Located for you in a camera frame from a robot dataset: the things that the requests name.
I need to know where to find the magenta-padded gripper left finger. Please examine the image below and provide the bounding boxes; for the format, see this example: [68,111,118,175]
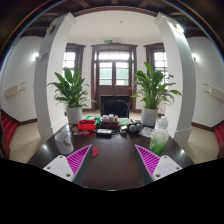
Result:
[43,144,94,186]

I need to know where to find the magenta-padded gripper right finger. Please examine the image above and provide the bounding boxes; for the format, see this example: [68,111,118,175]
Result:
[134,144,184,186]

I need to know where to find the clear bottle with green drink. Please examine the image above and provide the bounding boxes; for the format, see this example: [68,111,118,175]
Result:
[149,115,170,157]

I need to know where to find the white mug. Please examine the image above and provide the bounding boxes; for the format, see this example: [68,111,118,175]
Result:
[54,132,75,156]

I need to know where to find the printed paper leaflet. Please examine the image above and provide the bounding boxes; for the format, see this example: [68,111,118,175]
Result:
[138,126,156,139]

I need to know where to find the flat round red coaster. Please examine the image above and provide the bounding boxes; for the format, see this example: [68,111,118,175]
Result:
[90,145,100,158]

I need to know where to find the sheet of round stickers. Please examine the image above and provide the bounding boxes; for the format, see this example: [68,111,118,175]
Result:
[69,124,91,137]

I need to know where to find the grey round headphones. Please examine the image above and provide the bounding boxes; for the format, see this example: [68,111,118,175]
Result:
[128,123,144,134]

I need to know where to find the potted plant in white pot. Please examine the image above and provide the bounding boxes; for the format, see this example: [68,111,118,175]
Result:
[47,67,91,125]
[130,61,183,128]

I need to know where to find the black flat device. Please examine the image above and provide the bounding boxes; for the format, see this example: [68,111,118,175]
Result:
[96,128,114,137]

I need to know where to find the green notebook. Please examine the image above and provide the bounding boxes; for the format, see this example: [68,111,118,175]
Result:
[118,117,131,127]

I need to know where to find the black chair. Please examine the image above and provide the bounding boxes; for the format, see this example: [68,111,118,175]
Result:
[100,95,131,119]

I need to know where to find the brown wooden double door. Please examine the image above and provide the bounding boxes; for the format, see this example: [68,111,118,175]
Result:
[90,43,138,113]

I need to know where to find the brown framed window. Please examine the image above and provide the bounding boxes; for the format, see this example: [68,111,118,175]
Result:
[144,43,168,84]
[63,43,86,79]

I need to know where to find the white wall heater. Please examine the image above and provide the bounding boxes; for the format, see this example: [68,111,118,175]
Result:
[203,83,224,102]
[3,82,27,99]

